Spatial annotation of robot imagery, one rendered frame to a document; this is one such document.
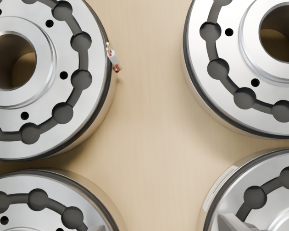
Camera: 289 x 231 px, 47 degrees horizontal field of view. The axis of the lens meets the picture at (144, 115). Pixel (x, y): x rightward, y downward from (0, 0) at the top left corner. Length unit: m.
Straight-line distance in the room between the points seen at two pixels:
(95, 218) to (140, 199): 0.04
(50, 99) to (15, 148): 0.03
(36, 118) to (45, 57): 0.03
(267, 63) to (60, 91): 0.10
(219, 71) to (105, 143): 0.08
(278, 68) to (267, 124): 0.03
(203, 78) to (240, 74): 0.02
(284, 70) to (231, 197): 0.07
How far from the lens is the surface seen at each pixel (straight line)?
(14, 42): 0.20
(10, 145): 0.18
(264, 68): 0.17
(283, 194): 0.18
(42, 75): 0.18
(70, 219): 0.18
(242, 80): 0.17
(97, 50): 0.18
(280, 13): 0.20
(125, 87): 0.20
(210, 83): 0.17
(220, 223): 0.16
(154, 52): 0.21
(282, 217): 0.18
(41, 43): 0.18
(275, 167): 0.18
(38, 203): 0.18
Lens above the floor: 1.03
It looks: 84 degrees down
